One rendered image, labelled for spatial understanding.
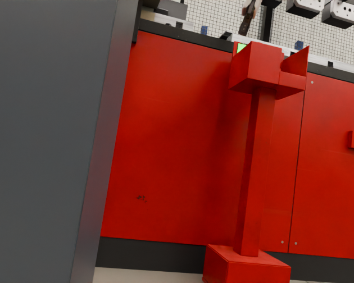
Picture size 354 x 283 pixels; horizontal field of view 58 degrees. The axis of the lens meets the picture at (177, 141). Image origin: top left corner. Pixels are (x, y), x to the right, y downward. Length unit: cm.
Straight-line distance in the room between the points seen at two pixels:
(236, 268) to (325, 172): 64
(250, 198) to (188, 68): 52
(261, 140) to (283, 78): 21
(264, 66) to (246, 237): 53
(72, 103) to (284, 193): 102
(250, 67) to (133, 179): 54
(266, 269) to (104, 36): 79
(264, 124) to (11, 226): 81
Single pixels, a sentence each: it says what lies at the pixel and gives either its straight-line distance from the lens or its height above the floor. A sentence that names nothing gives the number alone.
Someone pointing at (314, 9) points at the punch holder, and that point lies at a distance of 171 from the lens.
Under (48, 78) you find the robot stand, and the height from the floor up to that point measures 44.
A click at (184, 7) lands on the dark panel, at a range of 205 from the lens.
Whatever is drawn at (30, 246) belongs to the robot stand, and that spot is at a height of 22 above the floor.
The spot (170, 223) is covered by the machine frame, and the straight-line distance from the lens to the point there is 116.
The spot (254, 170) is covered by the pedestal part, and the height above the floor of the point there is 38.
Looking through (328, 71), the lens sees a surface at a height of 85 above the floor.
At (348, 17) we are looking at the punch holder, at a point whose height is 119.
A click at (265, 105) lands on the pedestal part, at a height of 60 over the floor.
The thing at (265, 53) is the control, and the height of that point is 75.
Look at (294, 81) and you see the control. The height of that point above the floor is 68.
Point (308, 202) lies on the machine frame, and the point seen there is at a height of 30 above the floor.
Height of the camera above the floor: 34
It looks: 6 degrees up
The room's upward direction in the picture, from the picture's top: 8 degrees clockwise
